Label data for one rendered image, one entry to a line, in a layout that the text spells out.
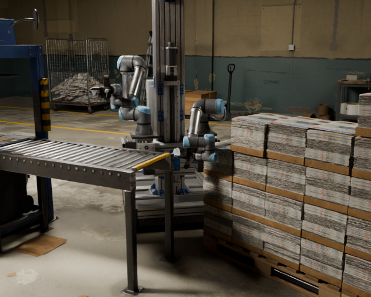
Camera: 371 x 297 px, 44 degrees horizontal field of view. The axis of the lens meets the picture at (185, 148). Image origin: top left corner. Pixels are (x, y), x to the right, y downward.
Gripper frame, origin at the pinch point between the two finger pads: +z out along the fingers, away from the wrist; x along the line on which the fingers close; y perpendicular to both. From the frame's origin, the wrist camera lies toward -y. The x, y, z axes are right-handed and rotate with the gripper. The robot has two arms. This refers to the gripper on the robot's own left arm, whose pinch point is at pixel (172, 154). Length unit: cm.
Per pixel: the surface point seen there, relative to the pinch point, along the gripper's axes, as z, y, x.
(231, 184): -44.3, -18.1, -5.5
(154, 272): -4, -76, 35
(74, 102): 547, -50, -540
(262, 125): -69, 28, 6
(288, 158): -88, 10, 11
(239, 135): -51, 18, -2
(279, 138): -81, 21, 8
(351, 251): -130, -37, 27
